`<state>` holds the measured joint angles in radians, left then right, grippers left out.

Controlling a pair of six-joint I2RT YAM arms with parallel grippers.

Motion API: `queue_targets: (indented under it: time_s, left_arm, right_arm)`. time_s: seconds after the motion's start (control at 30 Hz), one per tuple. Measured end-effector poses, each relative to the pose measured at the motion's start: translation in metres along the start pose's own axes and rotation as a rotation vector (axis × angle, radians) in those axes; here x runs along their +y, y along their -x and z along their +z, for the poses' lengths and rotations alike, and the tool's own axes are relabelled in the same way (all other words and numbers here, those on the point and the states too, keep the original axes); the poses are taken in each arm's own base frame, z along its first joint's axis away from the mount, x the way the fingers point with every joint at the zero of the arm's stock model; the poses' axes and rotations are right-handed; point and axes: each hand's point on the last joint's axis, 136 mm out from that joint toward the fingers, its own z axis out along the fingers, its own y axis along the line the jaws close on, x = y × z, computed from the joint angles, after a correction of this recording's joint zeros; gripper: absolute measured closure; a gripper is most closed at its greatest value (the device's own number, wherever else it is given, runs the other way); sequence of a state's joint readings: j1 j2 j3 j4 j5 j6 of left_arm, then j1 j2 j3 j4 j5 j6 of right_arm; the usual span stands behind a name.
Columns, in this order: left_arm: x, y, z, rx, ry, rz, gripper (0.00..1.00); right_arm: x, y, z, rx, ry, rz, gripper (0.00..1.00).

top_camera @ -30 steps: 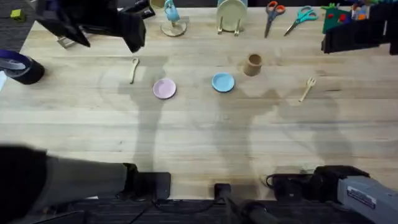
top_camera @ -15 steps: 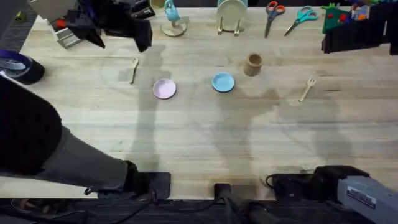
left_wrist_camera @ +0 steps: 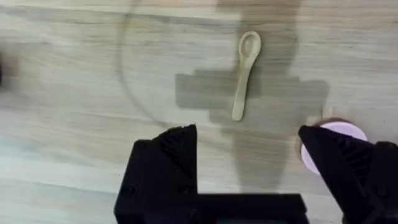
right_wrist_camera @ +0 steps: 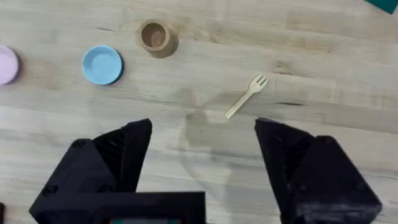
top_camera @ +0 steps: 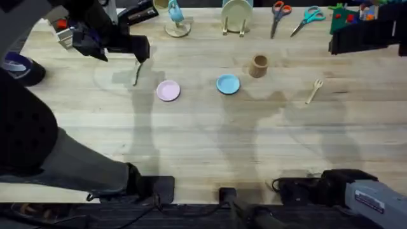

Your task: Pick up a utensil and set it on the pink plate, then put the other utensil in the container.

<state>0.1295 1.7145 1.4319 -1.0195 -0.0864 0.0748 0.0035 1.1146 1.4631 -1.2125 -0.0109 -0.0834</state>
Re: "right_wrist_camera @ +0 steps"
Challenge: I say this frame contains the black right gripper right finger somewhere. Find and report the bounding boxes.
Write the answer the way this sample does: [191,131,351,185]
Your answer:
[254,117,382,224]

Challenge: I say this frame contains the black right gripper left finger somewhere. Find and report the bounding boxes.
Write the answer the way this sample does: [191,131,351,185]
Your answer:
[29,118,153,224]

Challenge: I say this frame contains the blue plate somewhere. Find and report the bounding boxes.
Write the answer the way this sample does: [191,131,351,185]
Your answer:
[81,45,124,86]

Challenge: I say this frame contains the pink plate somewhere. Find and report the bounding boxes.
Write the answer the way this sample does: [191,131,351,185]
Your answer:
[0,45,22,86]

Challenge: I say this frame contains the wooden fork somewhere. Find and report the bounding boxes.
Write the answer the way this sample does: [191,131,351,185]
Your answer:
[224,74,269,119]

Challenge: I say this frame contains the brown wooden cup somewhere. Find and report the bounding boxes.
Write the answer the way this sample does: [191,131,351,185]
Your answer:
[136,20,179,59]

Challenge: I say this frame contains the green board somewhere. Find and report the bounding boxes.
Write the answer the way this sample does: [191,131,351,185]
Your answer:
[364,0,398,15]

